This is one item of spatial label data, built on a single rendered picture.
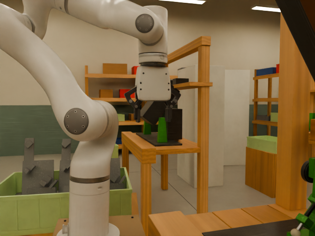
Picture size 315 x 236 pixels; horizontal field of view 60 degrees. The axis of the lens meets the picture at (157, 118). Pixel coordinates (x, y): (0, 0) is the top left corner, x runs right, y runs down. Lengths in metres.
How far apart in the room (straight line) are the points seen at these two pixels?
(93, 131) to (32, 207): 0.64
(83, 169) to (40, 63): 0.33
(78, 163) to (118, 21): 0.41
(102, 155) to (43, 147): 6.70
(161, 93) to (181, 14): 7.44
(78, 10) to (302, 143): 1.02
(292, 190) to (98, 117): 0.91
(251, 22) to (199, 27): 1.71
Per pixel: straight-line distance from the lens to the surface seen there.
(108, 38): 7.57
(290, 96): 1.29
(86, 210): 0.85
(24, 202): 1.31
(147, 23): 0.71
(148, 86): 0.77
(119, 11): 0.74
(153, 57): 0.77
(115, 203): 1.28
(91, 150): 0.86
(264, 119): 7.57
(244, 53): 8.84
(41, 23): 1.01
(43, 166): 1.54
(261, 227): 1.11
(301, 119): 1.31
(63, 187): 1.48
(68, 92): 0.80
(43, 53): 0.89
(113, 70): 6.92
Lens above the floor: 1.35
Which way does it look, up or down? 4 degrees down
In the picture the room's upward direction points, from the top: straight up
